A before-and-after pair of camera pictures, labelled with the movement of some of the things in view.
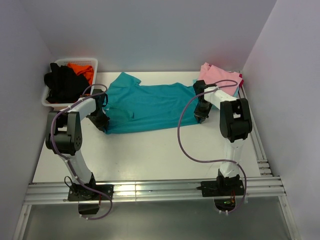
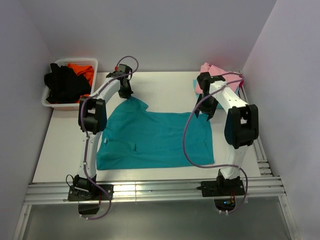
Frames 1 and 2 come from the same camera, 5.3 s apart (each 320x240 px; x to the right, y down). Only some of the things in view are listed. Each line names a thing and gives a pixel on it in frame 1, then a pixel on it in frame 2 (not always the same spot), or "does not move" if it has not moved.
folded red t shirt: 242,82 does not move
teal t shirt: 131,106 → 133,137
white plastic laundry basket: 93,62 does not move
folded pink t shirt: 211,75 does not move
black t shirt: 63,84 does not move
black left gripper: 99,125 → 127,95
